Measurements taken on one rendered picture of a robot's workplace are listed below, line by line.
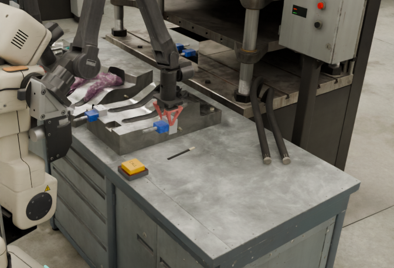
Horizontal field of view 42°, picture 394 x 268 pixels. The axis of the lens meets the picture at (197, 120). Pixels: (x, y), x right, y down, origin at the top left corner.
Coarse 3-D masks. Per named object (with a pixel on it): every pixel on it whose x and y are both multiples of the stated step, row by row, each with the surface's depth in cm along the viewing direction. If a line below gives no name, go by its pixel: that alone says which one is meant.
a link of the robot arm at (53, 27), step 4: (48, 24) 191; (52, 24) 190; (56, 24) 191; (48, 28) 189; (52, 28) 190; (56, 28) 191; (60, 28) 192; (52, 32) 190; (56, 32) 191; (60, 32) 192; (52, 36) 190; (56, 36) 191; (60, 36) 194; (52, 40) 191; (56, 40) 193
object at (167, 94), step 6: (162, 90) 176; (168, 90) 175; (174, 90) 176; (156, 96) 180; (162, 96) 177; (168, 96) 176; (174, 96) 178; (162, 102) 177; (168, 102) 176; (174, 102) 176; (180, 102) 177
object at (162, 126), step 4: (164, 116) 184; (172, 116) 185; (164, 120) 184; (176, 120) 183; (156, 124) 181; (160, 124) 181; (164, 124) 181; (168, 124) 182; (176, 124) 184; (148, 128) 180; (152, 128) 180; (156, 128) 181; (160, 128) 180; (164, 128) 181; (168, 128) 183; (172, 128) 183; (176, 128) 185; (144, 132) 178; (160, 132) 181; (164, 132) 182; (168, 132) 183; (172, 132) 184; (176, 132) 185
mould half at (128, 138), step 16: (144, 96) 214; (192, 96) 227; (128, 112) 203; (144, 112) 204; (192, 112) 204; (208, 112) 213; (96, 128) 200; (112, 128) 189; (128, 128) 190; (144, 128) 192; (192, 128) 208; (112, 144) 192; (128, 144) 190; (144, 144) 195
